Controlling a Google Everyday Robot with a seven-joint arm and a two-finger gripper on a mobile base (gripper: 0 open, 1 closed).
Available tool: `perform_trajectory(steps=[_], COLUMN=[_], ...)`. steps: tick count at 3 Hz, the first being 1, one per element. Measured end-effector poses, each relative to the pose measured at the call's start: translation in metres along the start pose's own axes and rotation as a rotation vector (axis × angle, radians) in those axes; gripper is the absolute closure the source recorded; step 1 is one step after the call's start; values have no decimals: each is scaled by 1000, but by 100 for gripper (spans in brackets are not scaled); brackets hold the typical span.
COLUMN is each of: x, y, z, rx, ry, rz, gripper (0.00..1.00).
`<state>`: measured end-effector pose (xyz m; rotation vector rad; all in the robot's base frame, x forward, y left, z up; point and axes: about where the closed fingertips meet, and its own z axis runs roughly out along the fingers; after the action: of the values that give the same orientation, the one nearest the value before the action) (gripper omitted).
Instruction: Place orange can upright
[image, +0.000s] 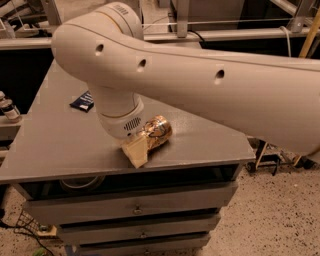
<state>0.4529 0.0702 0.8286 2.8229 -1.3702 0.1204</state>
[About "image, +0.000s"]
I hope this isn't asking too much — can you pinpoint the metal guard rail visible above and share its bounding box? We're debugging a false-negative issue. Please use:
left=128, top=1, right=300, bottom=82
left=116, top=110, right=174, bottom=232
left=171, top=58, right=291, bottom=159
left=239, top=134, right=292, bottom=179
left=0, top=0, right=320, bottom=51

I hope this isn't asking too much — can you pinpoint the small bottle at left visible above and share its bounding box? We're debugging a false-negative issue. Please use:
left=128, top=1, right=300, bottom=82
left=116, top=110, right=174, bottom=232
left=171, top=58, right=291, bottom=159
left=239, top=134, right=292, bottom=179
left=0, top=91, right=22, bottom=123

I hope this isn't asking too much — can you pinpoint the white cable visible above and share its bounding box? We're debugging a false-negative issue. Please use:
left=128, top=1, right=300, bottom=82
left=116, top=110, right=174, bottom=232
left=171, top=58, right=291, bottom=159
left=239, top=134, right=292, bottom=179
left=279, top=25, right=293, bottom=58

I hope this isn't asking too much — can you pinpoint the crushed orange soda can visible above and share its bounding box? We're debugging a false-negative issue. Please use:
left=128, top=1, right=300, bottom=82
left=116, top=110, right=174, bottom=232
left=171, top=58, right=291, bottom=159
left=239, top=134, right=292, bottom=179
left=143, top=115, right=173, bottom=151

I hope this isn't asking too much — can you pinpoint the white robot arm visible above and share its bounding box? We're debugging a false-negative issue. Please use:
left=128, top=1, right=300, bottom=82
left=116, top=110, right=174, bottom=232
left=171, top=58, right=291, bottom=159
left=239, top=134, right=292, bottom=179
left=51, top=2, right=320, bottom=162

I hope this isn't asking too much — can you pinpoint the black cable on floor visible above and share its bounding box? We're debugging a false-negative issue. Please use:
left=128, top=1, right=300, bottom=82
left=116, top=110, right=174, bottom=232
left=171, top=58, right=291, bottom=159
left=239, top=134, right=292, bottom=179
left=0, top=208, right=54, bottom=256

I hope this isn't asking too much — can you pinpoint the yellow wheeled cart frame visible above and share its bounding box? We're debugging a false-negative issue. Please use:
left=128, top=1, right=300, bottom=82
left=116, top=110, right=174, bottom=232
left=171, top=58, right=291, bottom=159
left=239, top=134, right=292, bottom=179
left=248, top=8, right=320, bottom=174

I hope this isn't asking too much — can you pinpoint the grey drawer cabinet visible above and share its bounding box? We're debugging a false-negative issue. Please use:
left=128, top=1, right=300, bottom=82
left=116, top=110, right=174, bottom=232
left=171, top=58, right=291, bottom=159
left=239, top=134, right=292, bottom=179
left=0, top=64, right=254, bottom=256

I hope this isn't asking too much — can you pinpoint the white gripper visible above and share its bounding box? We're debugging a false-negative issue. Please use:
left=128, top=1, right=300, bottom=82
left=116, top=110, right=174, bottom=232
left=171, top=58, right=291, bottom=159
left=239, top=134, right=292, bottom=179
left=98, top=100, right=148, bottom=168

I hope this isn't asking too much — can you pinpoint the dark blue snack packet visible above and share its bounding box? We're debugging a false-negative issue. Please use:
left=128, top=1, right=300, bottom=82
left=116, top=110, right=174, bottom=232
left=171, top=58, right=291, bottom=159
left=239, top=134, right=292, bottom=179
left=70, top=91, right=94, bottom=112

